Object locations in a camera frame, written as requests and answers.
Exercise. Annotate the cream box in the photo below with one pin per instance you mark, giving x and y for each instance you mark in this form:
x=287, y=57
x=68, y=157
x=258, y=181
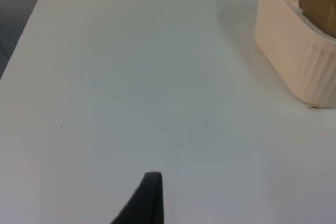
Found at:
x=284, y=53

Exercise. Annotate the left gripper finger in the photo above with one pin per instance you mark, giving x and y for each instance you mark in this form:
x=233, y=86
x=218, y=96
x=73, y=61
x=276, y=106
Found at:
x=147, y=203

